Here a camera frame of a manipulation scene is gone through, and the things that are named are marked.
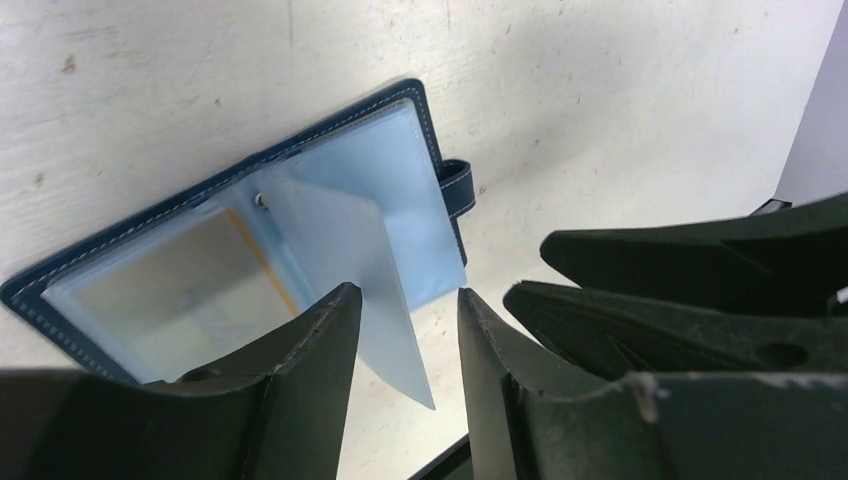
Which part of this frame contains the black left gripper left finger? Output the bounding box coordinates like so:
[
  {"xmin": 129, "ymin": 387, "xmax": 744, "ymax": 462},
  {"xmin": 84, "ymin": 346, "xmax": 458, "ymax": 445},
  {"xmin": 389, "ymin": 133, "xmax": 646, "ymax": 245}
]
[{"xmin": 1, "ymin": 283, "xmax": 362, "ymax": 479}]

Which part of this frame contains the navy blue card holder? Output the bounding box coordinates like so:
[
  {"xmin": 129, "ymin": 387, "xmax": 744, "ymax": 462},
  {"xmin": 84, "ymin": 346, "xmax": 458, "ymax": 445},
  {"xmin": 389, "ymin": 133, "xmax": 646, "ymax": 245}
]
[{"xmin": 1, "ymin": 79, "xmax": 475, "ymax": 407}]

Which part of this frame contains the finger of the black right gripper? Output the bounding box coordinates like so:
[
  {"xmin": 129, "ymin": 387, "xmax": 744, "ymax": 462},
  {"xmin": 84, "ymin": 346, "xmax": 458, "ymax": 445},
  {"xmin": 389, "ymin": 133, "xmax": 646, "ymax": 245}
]
[
  {"xmin": 540, "ymin": 194, "xmax": 847, "ymax": 317},
  {"xmin": 503, "ymin": 281, "xmax": 847, "ymax": 380}
]

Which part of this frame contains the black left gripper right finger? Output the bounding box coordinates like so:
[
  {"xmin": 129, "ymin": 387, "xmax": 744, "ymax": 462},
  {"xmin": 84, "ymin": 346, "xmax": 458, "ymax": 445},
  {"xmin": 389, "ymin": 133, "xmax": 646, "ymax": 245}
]
[{"xmin": 457, "ymin": 288, "xmax": 847, "ymax": 479}]

